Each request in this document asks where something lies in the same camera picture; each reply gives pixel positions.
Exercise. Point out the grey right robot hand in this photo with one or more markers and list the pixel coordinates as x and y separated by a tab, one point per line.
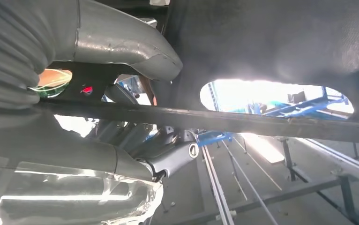
58	161

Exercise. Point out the blue metal shelf rack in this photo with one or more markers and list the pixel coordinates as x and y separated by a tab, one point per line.
306	105

